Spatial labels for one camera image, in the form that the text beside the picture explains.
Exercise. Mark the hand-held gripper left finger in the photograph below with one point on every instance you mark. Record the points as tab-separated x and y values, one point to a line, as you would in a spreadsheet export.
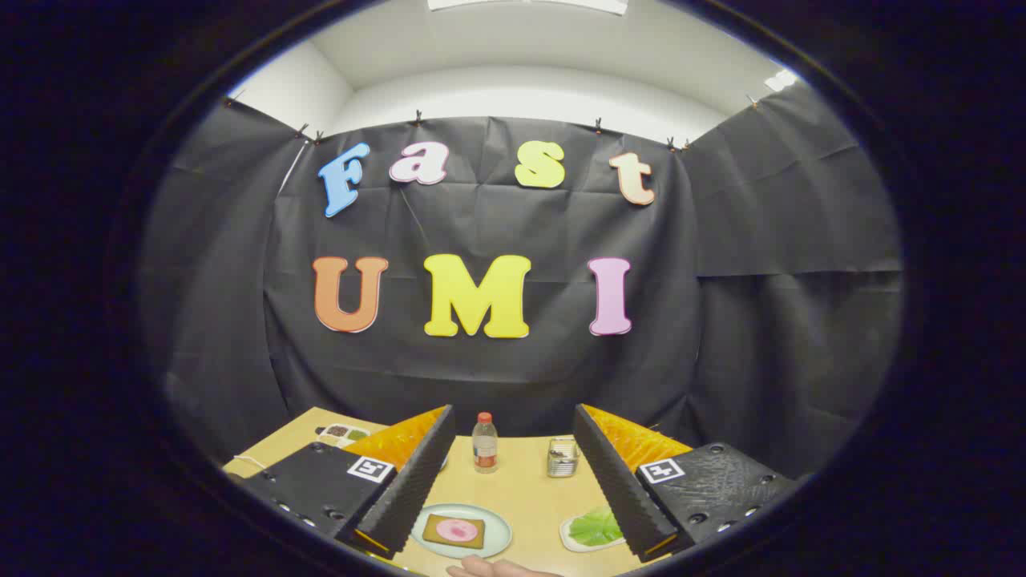
413	481

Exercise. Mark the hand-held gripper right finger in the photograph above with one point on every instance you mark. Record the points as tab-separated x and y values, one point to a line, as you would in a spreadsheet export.
617	481

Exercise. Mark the green lettuce leaf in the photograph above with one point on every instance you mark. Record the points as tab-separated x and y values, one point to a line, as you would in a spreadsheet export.
597	529

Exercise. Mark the light bread slice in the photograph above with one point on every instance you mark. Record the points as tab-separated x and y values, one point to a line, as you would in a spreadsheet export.
431	530

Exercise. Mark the pink ham slice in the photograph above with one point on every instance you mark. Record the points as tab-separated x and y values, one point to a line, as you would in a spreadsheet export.
457	530

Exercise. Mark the white square plate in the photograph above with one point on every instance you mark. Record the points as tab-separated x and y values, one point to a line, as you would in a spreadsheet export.
566	538

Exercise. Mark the clear bottle with red cap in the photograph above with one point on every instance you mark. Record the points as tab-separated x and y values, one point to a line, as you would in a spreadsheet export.
485	441

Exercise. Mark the white seasoning tray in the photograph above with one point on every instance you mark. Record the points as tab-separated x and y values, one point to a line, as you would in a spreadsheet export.
341	433

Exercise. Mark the pale green round plate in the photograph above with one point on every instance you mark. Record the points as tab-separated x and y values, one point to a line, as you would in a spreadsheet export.
493	538

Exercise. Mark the ceiling light panel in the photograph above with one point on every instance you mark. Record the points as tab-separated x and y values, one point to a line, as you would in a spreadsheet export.
781	80
521	4

